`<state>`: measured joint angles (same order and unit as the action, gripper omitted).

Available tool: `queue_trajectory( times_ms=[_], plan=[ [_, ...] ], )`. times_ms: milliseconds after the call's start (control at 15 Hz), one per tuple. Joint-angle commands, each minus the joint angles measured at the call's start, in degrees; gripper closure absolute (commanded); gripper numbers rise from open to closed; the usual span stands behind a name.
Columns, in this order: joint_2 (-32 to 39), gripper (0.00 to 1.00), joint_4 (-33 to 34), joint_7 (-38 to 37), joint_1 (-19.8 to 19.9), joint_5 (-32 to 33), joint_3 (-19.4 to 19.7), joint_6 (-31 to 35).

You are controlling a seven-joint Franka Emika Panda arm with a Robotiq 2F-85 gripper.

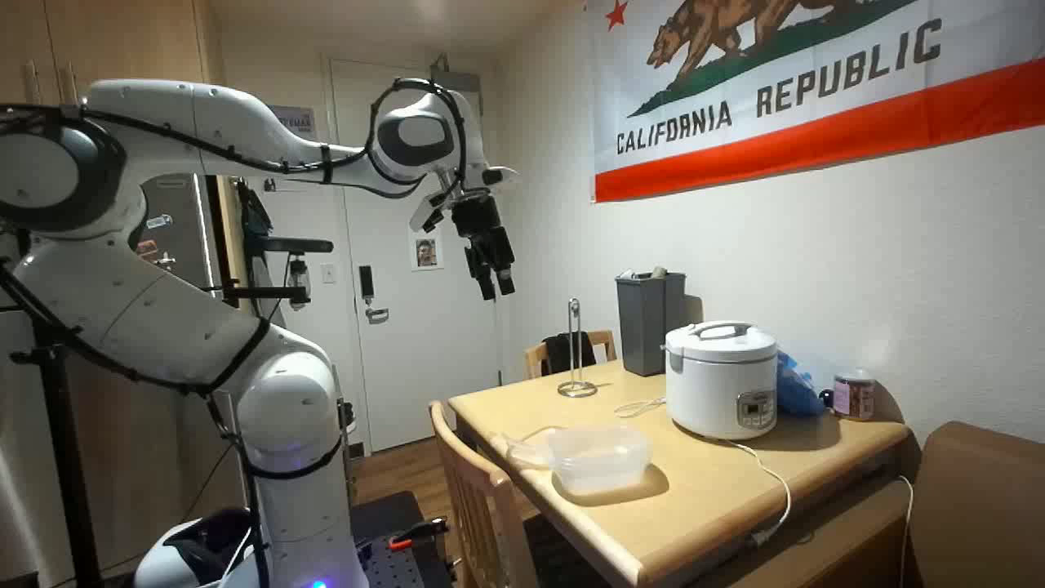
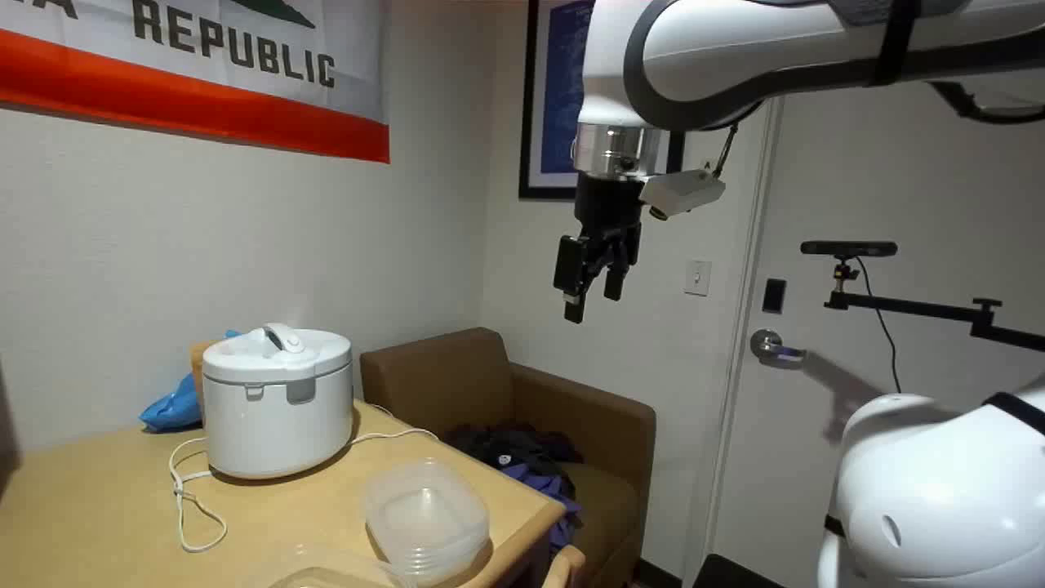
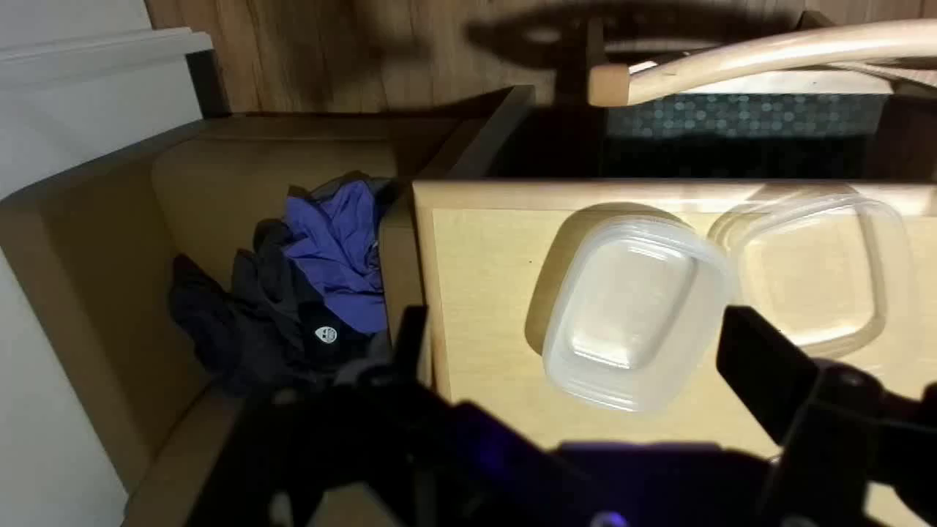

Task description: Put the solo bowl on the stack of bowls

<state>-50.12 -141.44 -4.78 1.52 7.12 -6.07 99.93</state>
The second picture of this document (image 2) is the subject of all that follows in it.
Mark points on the white rice cooker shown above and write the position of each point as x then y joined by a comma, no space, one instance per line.
279,402

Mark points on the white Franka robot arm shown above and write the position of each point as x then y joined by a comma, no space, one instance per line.
698,44

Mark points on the white door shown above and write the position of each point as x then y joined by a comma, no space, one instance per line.
806,216

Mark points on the brown armchair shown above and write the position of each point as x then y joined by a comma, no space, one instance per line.
470,379

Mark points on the black framed blue poster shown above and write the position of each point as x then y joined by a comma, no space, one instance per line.
551,98

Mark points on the black stereo camera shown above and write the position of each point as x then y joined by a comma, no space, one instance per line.
851,249

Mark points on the California Republic flag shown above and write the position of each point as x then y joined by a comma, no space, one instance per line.
198,65

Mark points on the black door lock plate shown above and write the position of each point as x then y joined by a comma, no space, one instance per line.
776,295

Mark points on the wooden chair back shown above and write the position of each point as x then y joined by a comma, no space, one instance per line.
563,567

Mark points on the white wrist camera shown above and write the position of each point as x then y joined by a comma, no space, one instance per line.
683,191

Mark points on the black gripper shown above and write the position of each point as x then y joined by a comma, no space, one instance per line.
609,207

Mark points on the white light switch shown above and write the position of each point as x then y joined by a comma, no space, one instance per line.
698,279

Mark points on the dark clothes pile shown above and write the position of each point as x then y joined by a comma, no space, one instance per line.
525,447

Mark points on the blue cloth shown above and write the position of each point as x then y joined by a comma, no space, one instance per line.
175,410

